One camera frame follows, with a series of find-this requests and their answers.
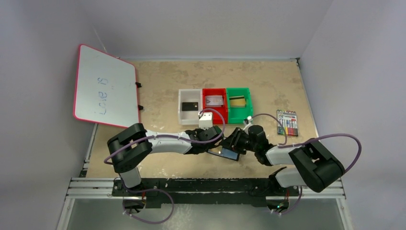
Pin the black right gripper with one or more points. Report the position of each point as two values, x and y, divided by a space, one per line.
237 139

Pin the gold VIP card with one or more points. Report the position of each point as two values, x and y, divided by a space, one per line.
237 101

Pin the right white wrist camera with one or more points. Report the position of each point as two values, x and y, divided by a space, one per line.
247 123

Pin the white plastic bin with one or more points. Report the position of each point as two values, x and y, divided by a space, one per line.
189 95

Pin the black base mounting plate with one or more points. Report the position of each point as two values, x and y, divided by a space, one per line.
257 192

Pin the black credit card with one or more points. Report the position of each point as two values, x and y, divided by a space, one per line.
189 106

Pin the black leather card holder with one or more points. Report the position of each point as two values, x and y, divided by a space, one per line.
222 152

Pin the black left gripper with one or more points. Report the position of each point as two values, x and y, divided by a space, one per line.
214 134

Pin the green plastic bin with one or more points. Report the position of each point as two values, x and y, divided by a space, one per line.
237 115

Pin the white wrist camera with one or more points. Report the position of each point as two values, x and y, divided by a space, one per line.
247 123
205 120

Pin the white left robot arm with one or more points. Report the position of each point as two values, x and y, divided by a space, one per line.
128 148

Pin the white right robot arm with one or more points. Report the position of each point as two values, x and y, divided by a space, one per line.
311 164

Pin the aluminium rail frame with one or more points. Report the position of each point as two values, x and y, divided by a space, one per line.
96 200

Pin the pink framed whiteboard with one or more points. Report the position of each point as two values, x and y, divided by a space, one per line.
105 91

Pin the silver VIP card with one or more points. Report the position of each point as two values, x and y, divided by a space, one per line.
214 101

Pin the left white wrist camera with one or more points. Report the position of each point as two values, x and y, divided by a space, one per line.
205 120

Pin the red plastic bin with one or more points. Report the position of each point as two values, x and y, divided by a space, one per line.
223 110

